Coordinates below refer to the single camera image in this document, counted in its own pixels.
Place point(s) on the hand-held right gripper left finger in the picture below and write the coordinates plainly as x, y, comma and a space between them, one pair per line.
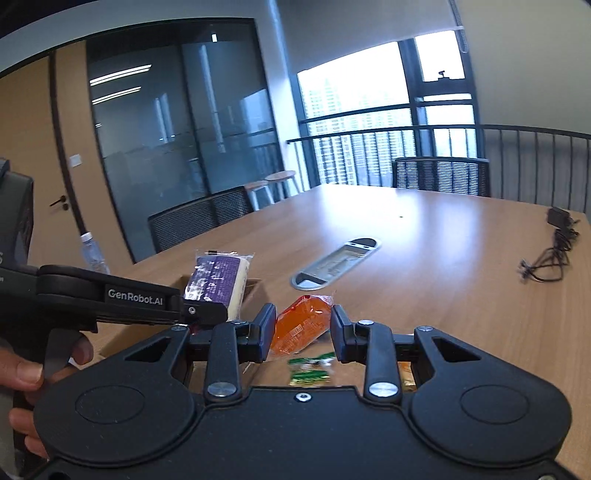
265, 323

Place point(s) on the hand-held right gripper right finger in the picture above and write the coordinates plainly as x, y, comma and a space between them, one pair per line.
340, 325

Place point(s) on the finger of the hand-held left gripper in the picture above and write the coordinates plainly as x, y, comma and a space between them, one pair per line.
205, 313

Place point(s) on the orange snack packet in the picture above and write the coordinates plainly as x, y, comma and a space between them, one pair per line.
300, 325

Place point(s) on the cardboard box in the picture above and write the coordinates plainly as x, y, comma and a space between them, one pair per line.
120, 339

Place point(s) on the person's left hand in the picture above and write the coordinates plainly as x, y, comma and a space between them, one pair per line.
25, 374

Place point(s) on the clear plastic water bottle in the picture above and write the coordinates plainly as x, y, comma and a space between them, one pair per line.
94, 256

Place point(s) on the small green snack packet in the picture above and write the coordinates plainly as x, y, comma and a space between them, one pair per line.
310, 369

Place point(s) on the beige biscuit packet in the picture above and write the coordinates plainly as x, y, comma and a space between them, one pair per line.
406, 376

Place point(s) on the black mesh office chair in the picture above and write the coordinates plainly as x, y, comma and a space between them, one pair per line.
194, 217
438, 177

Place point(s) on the round wooden stool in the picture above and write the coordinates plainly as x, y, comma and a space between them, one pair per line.
281, 177
256, 187

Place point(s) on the wooden door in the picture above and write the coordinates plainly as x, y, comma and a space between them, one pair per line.
41, 138

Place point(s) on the black power adapter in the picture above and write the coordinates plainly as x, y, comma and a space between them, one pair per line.
558, 217

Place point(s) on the black metal railing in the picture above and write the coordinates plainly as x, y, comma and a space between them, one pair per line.
531, 131

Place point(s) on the white roller blind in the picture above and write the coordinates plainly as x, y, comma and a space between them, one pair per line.
360, 27

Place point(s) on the white wall switch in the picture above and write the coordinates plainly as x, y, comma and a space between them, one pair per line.
76, 160

